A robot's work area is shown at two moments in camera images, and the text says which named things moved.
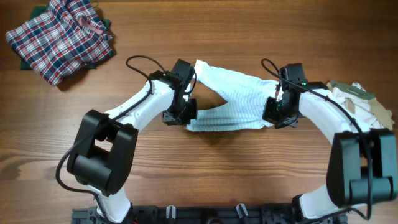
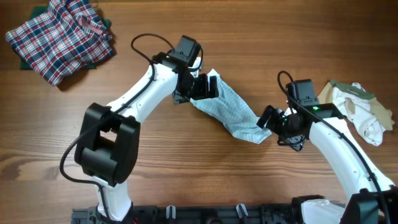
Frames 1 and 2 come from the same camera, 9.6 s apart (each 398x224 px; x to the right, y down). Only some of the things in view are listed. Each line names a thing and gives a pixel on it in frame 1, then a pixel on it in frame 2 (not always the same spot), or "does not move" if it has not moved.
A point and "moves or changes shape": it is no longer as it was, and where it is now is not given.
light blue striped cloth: x=246 y=97 moves or changes shape
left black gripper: x=191 y=114 → x=202 y=91
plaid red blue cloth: x=68 y=37 does not move
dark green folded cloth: x=37 y=10 does not move
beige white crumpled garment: x=370 y=113 does not move
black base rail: x=210 y=214 does not move
